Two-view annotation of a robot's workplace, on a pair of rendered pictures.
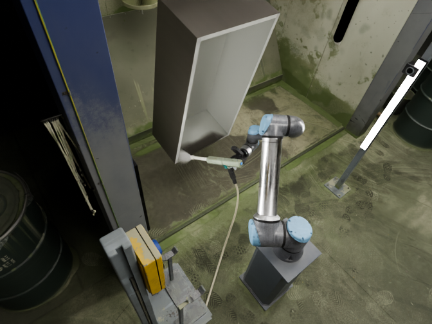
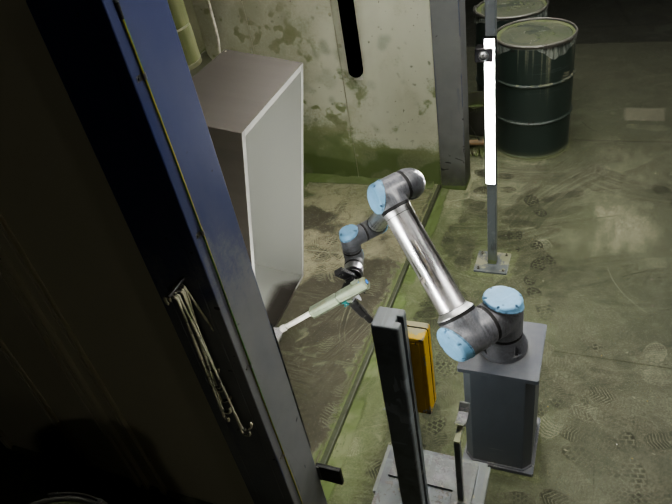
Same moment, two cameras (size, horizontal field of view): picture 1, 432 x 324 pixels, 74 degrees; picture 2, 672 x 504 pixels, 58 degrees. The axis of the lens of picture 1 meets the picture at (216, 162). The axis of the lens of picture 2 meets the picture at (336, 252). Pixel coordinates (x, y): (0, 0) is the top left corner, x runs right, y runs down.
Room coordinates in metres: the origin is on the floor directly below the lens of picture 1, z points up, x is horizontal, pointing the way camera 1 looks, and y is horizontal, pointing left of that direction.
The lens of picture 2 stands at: (-0.54, 0.59, 2.52)
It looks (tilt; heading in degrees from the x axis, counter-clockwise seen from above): 37 degrees down; 340
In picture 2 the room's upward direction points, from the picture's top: 12 degrees counter-clockwise
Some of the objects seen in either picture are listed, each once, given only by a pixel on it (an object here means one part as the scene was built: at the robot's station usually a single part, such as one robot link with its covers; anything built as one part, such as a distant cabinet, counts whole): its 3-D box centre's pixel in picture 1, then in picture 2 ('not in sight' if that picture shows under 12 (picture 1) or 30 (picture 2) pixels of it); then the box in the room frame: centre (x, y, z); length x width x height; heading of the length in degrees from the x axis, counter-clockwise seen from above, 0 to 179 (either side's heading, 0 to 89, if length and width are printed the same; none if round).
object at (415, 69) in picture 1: (412, 69); (484, 53); (1.83, -1.22, 1.35); 0.09 x 0.07 x 0.07; 42
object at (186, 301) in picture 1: (177, 288); (428, 447); (0.40, 0.10, 0.95); 0.26 x 0.15 x 0.32; 42
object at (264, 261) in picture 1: (275, 266); (502, 396); (0.81, -0.50, 0.32); 0.31 x 0.31 x 0.64; 42
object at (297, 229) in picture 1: (294, 233); (501, 313); (0.81, -0.50, 0.83); 0.17 x 0.15 x 0.18; 95
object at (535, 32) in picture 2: not in sight; (535, 33); (2.84, -2.44, 0.86); 0.54 x 0.54 x 0.01
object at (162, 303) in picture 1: (175, 301); (430, 485); (0.38, 0.11, 0.78); 0.31 x 0.23 x 0.01; 42
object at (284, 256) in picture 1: (289, 243); (502, 337); (0.81, -0.50, 0.69); 0.19 x 0.19 x 0.10
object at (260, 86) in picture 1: (202, 110); not in sight; (2.65, 0.23, 0.11); 2.70 x 0.02 x 0.13; 132
